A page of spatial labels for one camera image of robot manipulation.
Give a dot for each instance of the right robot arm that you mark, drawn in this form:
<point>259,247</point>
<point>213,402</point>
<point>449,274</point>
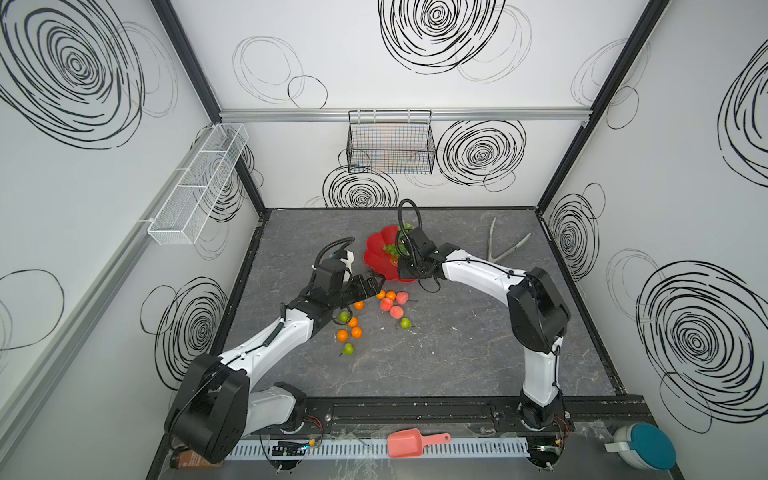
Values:
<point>538,314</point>

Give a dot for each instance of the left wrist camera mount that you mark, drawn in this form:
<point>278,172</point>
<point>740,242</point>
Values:
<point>347,258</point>

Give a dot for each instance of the metal tongs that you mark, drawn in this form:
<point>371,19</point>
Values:
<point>509,244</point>

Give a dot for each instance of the black wire basket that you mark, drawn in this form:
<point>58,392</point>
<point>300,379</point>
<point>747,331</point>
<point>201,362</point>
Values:
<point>390,141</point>

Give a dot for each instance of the pink plastic scoop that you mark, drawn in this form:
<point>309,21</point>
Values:
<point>411,443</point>

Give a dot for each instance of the green grape bunch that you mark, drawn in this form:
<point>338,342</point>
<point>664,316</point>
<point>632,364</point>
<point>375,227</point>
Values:
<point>394,239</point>

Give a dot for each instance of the white slotted cable duct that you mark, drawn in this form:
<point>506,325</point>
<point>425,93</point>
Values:
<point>344,449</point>

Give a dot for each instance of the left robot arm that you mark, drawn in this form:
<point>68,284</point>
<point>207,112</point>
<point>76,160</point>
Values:
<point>217,403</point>

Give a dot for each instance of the teal and white container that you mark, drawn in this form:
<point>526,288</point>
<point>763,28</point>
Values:
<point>643,446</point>

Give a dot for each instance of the red flower-shaped bowl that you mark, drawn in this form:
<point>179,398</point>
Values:
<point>379,261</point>

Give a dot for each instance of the white mesh wall shelf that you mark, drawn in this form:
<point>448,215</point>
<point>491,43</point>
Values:
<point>190,204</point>

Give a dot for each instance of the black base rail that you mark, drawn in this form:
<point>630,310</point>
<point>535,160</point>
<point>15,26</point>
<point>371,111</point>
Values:
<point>501,414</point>

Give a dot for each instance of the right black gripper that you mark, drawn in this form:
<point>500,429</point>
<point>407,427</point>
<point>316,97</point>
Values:
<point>403,266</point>

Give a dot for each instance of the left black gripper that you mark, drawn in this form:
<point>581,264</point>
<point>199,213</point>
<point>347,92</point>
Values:
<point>362,293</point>

